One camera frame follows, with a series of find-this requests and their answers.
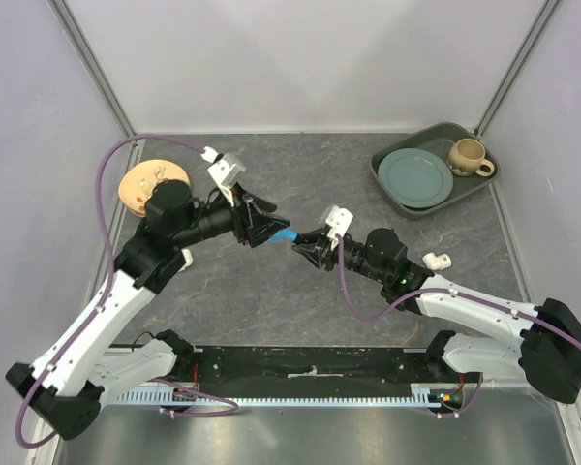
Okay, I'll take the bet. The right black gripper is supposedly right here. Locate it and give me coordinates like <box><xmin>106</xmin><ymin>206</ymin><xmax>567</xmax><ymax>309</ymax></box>
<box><xmin>292</xmin><ymin>226</ymin><xmax>387</xmax><ymax>284</ymax></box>

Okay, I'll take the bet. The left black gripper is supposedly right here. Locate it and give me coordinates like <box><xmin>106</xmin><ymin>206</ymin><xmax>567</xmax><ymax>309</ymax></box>
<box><xmin>174</xmin><ymin>183</ymin><xmax>291</xmax><ymax>249</ymax></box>

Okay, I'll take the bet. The blue water faucet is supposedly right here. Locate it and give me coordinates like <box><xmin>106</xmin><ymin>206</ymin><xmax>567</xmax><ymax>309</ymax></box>
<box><xmin>269</xmin><ymin>230</ymin><xmax>299</xmax><ymax>243</ymax></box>

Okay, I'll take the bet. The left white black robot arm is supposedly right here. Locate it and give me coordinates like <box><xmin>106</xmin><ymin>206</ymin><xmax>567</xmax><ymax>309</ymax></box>
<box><xmin>6</xmin><ymin>179</ymin><xmax>290</xmax><ymax>440</ymax></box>

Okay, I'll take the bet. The white pvc elbow right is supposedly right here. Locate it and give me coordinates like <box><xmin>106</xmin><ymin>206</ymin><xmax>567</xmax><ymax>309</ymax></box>
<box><xmin>422</xmin><ymin>252</ymin><xmax>452</xmax><ymax>271</ymax></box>

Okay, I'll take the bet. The white pvc elbow left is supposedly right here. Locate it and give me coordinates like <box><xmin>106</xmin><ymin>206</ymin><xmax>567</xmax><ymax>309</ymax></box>
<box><xmin>180</xmin><ymin>248</ymin><xmax>194</xmax><ymax>272</ymax></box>

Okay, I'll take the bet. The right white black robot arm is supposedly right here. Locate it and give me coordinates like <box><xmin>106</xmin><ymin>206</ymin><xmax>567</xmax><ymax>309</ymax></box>
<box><xmin>292</xmin><ymin>228</ymin><xmax>581</xmax><ymax>404</ymax></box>

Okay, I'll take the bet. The teal round plate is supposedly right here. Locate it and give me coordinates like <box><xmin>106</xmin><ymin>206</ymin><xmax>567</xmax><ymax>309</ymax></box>
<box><xmin>377</xmin><ymin>148</ymin><xmax>454</xmax><ymax>209</ymax></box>

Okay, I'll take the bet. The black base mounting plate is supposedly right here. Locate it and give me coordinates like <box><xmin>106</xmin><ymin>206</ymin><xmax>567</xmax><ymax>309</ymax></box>
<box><xmin>167</xmin><ymin>346</ymin><xmax>447</xmax><ymax>399</ymax></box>

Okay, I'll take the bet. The orange bird pattern plate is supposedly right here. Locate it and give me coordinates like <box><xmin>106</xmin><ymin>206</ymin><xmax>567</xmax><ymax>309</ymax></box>
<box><xmin>118</xmin><ymin>159</ymin><xmax>190</xmax><ymax>218</ymax></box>

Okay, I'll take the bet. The dark green rectangular tray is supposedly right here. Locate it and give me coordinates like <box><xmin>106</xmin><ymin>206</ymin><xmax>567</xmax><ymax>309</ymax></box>
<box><xmin>369</xmin><ymin>122</ymin><xmax>500</xmax><ymax>221</ymax></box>

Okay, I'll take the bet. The beige ceramic mug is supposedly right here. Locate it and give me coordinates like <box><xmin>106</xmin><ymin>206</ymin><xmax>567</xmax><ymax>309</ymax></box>
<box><xmin>447</xmin><ymin>139</ymin><xmax>496</xmax><ymax>177</ymax></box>

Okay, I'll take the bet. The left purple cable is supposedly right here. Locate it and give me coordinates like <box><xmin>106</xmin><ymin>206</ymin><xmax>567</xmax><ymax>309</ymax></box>
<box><xmin>16</xmin><ymin>133</ymin><xmax>241</xmax><ymax>448</ymax></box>

